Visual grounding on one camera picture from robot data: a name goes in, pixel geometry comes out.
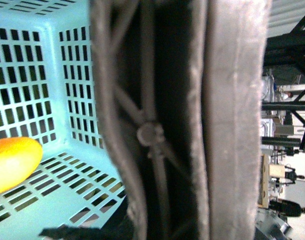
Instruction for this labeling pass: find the light blue plastic basket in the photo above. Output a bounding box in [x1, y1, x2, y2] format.
[0, 0, 125, 240]

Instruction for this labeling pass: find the brown basket handle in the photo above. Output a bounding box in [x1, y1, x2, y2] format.
[89, 0, 272, 240]

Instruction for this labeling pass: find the yellow orange mango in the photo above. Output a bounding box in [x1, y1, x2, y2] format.
[0, 136, 43, 194]

